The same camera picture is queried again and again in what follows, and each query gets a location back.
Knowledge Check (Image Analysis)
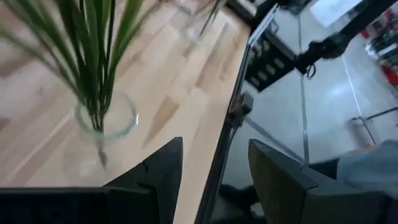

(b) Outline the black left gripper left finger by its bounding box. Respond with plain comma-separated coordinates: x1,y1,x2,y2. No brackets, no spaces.
0,136,184,224

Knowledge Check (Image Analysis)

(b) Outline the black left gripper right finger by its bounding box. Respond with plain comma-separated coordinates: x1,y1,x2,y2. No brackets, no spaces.
248,139,398,224

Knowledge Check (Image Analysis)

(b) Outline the purple artificial flower bunch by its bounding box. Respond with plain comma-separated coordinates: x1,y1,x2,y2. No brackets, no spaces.
0,0,164,169

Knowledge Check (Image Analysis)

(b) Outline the clear glass vase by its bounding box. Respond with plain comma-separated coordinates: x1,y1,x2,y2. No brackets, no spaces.
60,89,140,187
172,0,226,44

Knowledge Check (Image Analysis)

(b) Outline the black control box with slots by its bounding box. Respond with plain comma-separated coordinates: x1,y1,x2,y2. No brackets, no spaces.
244,27,297,93

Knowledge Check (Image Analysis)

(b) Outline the red storage crate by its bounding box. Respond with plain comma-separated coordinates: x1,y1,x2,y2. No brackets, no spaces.
381,63,398,87

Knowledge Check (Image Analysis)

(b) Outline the white floor sheet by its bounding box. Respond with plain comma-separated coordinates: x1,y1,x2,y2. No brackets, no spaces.
310,0,364,28

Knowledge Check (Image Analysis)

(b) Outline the black aluminium rig frame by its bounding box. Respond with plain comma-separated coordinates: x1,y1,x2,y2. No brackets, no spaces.
194,0,280,224

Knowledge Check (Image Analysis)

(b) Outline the small black clamp bracket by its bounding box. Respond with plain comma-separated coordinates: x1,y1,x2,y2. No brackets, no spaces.
228,91,255,127

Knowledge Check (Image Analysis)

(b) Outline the silver metal bracket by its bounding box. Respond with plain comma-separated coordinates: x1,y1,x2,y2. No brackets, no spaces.
248,3,280,47

